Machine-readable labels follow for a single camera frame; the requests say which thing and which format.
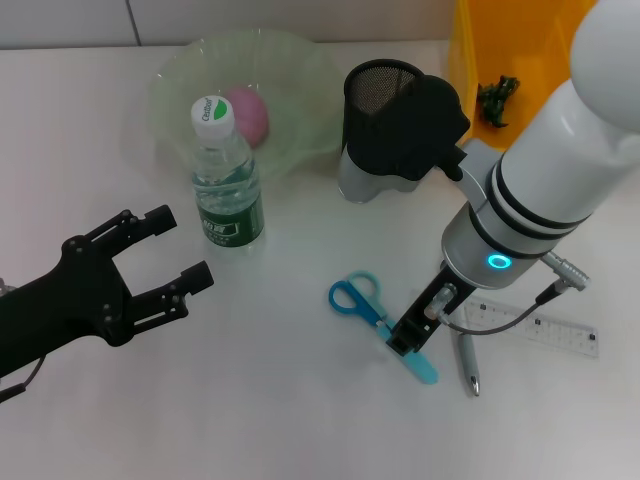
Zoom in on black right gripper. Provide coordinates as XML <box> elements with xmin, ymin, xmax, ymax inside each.
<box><xmin>387</xmin><ymin>262</ymin><xmax>476</xmax><ymax>356</ymax></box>

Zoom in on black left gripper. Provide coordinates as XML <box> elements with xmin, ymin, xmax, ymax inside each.
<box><xmin>0</xmin><ymin>204</ymin><xmax>215</xmax><ymax>381</ymax></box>

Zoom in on blue scissors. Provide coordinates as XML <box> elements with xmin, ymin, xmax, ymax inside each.
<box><xmin>328</xmin><ymin>269</ymin><xmax>439</xmax><ymax>386</ymax></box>

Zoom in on clear water bottle green label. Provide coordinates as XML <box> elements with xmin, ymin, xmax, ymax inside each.
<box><xmin>189</xmin><ymin>94</ymin><xmax>266</xmax><ymax>249</ymax></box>

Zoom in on pink peach toy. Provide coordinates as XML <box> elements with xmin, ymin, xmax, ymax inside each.
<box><xmin>227</xmin><ymin>85</ymin><xmax>271</xmax><ymax>149</ymax></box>

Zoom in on green plastic wrapper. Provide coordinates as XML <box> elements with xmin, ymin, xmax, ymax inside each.
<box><xmin>475</xmin><ymin>74</ymin><xmax>521</xmax><ymax>129</ymax></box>

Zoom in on silver ballpoint pen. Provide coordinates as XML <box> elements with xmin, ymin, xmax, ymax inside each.
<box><xmin>457</xmin><ymin>332</ymin><xmax>481</xmax><ymax>398</ymax></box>

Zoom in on clear plastic ruler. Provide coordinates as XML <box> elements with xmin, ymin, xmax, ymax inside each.
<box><xmin>452</xmin><ymin>297</ymin><xmax>600</xmax><ymax>357</ymax></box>

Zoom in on green glass fruit bowl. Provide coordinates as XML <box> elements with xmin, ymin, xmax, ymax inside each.
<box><xmin>149</xmin><ymin>28</ymin><xmax>346</xmax><ymax>184</ymax></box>

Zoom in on black mesh pen holder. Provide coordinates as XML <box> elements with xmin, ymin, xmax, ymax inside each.
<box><xmin>342</xmin><ymin>58</ymin><xmax>432</xmax><ymax>156</ymax></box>

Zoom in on yellow plastic bin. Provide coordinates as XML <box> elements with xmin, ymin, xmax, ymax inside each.
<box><xmin>447</xmin><ymin>0</ymin><xmax>596</xmax><ymax>151</ymax></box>

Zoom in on right wrist camera housing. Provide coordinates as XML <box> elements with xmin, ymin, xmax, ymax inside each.
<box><xmin>337</xmin><ymin>74</ymin><xmax>472</xmax><ymax>204</ymax></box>

